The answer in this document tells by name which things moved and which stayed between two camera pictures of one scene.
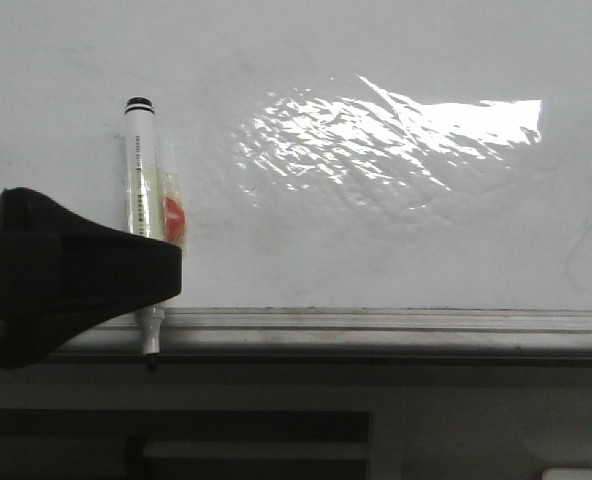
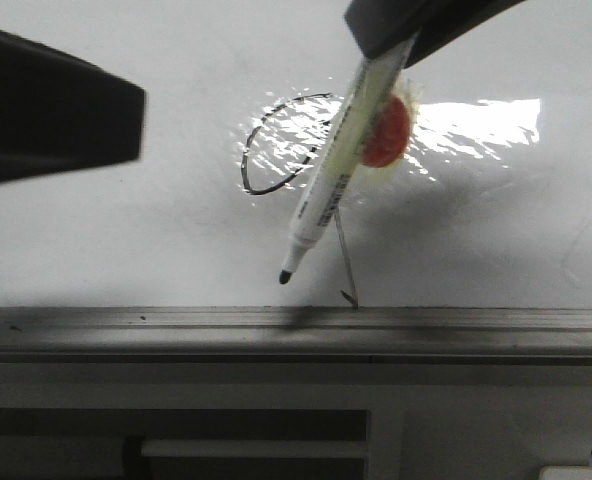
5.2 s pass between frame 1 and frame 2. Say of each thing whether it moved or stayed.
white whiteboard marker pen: moved
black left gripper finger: moved
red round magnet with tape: moved
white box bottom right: stayed
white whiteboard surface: stayed
